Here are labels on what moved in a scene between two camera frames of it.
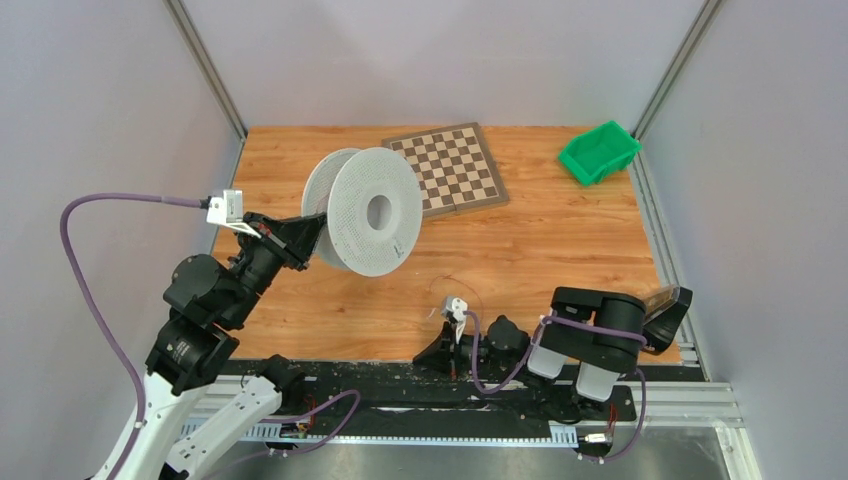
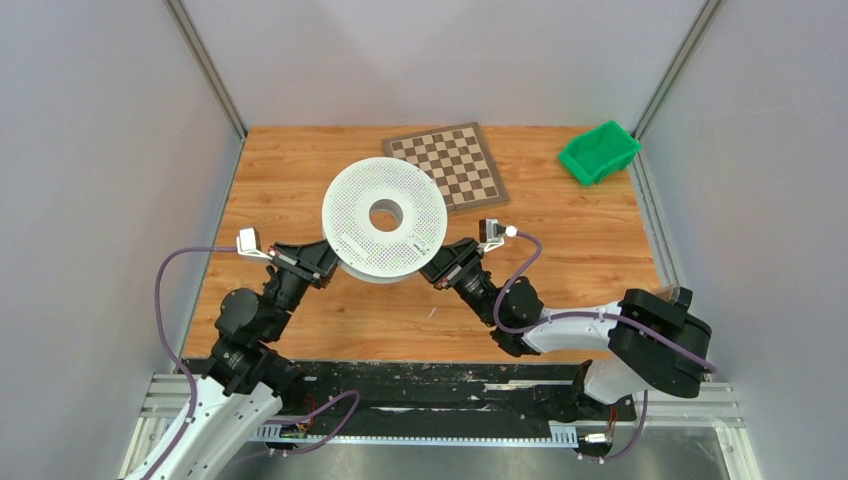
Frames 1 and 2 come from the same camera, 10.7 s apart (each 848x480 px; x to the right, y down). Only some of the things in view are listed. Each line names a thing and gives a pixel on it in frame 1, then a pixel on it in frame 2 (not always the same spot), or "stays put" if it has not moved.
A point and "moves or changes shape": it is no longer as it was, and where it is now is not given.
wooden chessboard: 456,168 stays put
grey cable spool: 373,207 moves or changes shape
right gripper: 443,353 to 451,262
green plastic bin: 594,155 stays put
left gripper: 294,237 to 317,260
